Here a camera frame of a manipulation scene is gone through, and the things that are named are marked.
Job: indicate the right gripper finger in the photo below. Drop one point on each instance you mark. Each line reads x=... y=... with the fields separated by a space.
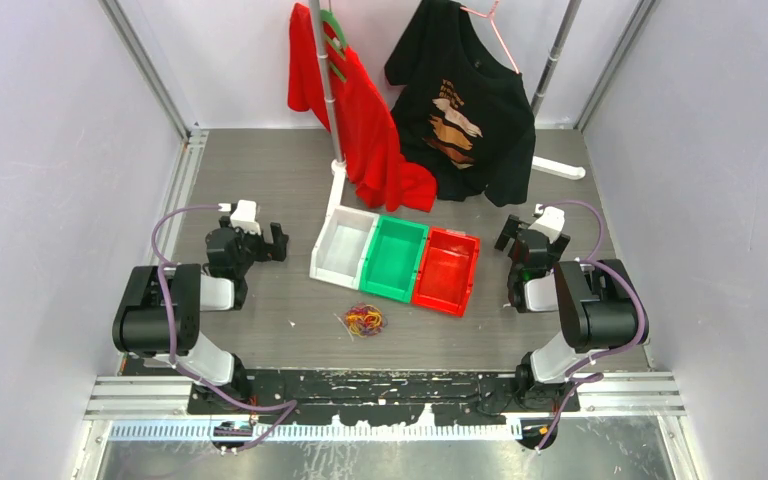
x=507 y=233
x=559 y=246

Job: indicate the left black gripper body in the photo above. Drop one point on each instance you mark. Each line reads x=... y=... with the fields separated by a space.
x=252 y=247

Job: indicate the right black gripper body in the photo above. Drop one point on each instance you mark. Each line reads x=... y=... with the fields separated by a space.
x=551 y=253

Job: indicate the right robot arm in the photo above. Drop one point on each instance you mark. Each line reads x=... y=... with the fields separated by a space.
x=597 y=306

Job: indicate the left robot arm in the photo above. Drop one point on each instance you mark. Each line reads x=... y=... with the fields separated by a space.
x=159 y=316

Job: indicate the white plastic bin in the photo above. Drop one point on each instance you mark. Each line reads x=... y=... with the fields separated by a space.
x=339 y=253

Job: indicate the red plastic bin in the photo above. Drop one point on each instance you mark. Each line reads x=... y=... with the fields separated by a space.
x=445 y=278

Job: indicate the green plastic bin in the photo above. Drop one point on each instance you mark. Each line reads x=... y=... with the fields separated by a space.
x=391 y=265

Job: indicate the red t-shirt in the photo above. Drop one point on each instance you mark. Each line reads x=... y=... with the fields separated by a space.
x=368 y=135

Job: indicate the black printed t-shirt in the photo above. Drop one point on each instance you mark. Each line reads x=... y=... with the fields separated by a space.
x=460 y=114

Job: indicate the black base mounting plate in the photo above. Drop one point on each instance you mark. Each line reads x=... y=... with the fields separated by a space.
x=383 y=398

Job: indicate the pink clothes hanger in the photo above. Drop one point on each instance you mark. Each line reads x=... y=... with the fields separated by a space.
x=490 y=16

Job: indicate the green clothes hanger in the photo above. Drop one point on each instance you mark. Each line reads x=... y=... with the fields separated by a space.
x=335 y=43

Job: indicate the right metal rack pole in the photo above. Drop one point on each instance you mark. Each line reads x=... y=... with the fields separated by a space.
x=554 y=54

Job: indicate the metal clothes rack pole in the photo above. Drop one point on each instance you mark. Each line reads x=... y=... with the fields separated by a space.
x=322 y=56

